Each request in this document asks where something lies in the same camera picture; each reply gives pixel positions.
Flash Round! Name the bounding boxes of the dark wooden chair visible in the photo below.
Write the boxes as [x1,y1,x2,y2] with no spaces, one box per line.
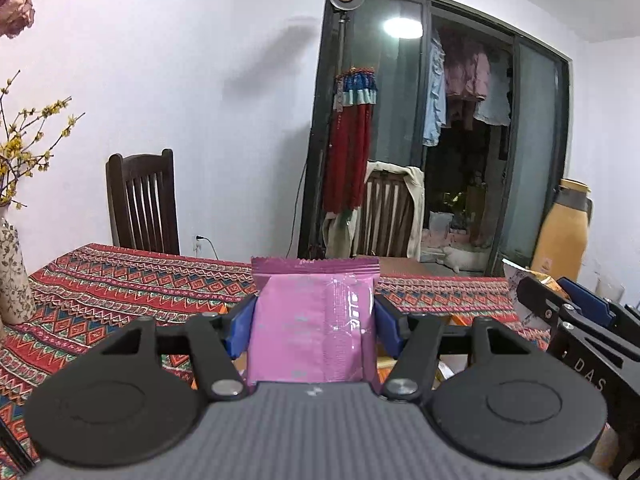
[106,149,181,256]

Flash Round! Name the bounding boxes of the pink artificial flowers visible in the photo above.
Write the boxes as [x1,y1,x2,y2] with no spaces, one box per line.
[0,0,36,38]

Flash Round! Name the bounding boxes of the floral ceramic vase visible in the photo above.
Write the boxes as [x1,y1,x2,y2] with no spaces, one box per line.
[0,205,37,326]

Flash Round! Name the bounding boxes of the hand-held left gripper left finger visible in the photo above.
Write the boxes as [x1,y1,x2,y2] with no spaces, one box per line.
[102,296,258,401]

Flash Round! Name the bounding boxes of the black sliding glass door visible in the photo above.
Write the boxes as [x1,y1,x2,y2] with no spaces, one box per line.
[297,0,571,278]

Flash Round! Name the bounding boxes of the light blue hanging shirt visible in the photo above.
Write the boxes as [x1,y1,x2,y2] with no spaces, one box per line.
[422,35,447,147]

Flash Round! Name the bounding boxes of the purple snack packet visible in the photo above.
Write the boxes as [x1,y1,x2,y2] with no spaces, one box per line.
[250,256,380,386]

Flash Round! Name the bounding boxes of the orange cardboard box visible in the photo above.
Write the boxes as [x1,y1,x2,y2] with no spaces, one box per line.
[230,312,531,396]

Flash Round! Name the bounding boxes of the brown wooden chair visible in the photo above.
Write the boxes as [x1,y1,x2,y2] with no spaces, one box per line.
[360,170,416,260]

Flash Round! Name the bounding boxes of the yellow thermos jug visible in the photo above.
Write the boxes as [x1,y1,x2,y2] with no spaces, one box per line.
[530,178,594,285]

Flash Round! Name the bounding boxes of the yellow flower branches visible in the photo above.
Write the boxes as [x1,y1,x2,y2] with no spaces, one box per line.
[0,70,86,211]

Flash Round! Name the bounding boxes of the hanging red blue cloth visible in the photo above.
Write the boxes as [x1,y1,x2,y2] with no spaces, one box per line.
[322,66,378,216]

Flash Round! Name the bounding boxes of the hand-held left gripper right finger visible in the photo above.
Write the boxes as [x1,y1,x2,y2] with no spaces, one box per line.
[375,296,531,402]

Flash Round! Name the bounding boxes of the pink hanging clothes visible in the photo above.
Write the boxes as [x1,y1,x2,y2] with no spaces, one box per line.
[442,27,491,103]

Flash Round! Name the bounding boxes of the silver oat bar packet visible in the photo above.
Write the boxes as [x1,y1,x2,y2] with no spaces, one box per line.
[501,259,556,322]

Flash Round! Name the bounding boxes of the white hanging garment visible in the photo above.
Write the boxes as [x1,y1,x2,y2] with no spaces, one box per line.
[472,72,512,127]

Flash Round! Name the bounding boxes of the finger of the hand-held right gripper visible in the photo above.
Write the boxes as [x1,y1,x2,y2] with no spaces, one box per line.
[517,276,576,333]
[557,277,616,328]

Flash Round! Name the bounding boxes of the chair with draped cloth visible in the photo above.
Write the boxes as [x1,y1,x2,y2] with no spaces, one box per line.
[365,160,426,261]

